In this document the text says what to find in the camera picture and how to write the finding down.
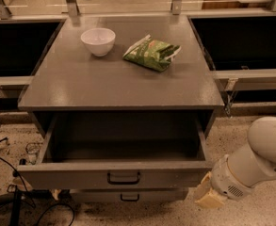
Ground grey top drawer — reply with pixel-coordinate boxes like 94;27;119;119
18;111;211;189

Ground grey drawer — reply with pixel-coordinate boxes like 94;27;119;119
18;111;211;189
70;188;188;202

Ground black drawer handle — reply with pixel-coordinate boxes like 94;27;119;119
120;193;139;202
106;172;140;186

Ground green snack bag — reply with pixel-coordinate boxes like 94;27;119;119
122;35;181;73

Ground black lower drawer handle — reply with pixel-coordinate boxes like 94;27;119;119
120;193;139;202

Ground glass jar on floor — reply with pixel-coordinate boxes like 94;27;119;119
25;142;41;165

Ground black top drawer handle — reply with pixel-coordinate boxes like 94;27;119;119
106;172;140;186

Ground grey lower drawer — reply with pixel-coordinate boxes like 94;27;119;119
70;188;188;202

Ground metal railing frame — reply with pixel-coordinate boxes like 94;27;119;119
0;0;276;111

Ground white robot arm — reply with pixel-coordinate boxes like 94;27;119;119
194;117;276;209

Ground white ceramic bowl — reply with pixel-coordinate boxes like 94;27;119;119
80;28;116;57

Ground black floor cable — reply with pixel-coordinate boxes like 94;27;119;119
0;91;76;226

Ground grey cabinet with top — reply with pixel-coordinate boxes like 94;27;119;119
17;15;225;139

